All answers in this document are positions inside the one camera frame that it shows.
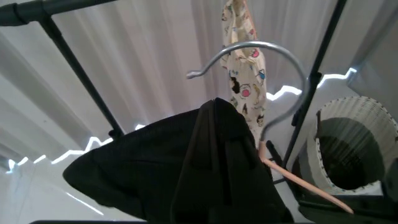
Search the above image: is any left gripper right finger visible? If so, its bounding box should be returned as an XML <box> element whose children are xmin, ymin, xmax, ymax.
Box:
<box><xmin>222</xmin><ymin>138</ymin><xmax>285</xmax><ymax>223</ymax></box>

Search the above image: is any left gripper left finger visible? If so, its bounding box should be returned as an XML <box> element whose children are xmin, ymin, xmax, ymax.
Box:
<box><xmin>170</xmin><ymin>99</ymin><xmax>224</xmax><ymax>223</ymax></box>

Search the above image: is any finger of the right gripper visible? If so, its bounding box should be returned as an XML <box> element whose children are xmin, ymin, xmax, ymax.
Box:
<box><xmin>297</xmin><ymin>198</ymin><xmax>398</xmax><ymax>224</ymax></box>

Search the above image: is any black garment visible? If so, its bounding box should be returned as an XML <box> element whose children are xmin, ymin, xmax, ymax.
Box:
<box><xmin>62</xmin><ymin>97</ymin><xmax>295</xmax><ymax>223</ymax></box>

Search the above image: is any cream printed garment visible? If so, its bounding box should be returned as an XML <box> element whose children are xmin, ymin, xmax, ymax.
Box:
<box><xmin>220</xmin><ymin>0</ymin><xmax>268</xmax><ymax>147</ymax></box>

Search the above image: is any white laundry basket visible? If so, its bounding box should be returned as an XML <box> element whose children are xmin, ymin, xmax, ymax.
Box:
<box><xmin>306</xmin><ymin>96</ymin><xmax>398</xmax><ymax>197</ymax></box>

